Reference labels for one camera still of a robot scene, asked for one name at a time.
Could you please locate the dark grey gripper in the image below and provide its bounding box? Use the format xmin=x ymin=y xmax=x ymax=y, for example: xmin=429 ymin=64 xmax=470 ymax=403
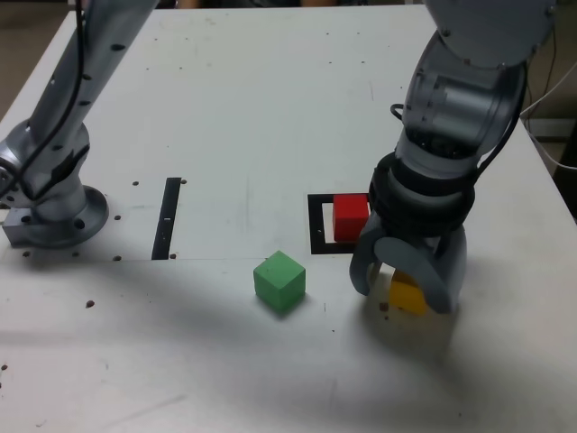
xmin=348 ymin=213 xmax=469 ymax=316

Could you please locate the yellow cube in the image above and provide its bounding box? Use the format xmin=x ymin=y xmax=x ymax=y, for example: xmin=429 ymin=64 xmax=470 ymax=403
xmin=388 ymin=269 xmax=428 ymax=316

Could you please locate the red cube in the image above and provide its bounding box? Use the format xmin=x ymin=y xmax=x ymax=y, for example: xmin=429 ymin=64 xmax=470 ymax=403
xmin=332 ymin=193 xmax=371 ymax=244

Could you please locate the green cube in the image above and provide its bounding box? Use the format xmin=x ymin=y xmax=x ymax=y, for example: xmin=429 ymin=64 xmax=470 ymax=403
xmin=252 ymin=250 xmax=307 ymax=316

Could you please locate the black tape square outline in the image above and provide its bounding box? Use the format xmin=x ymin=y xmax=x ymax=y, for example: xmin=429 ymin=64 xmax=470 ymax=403
xmin=307 ymin=192 xmax=373 ymax=256

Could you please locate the black tape strip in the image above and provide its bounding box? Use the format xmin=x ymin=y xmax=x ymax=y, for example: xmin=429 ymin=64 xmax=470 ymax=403
xmin=151 ymin=177 xmax=182 ymax=262

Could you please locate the white wall duct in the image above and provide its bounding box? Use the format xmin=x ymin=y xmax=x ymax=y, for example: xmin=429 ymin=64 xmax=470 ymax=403
xmin=525 ymin=116 xmax=577 ymax=140

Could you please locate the white background cable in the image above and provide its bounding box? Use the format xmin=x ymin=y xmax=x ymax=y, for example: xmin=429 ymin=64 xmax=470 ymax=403
xmin=520 ymin=58 xmax=577 ymax=171

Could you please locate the thin black background cable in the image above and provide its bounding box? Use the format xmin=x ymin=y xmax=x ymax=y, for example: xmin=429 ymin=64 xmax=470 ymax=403
xmin=547 ymin=26 xmax=560 ymax=107

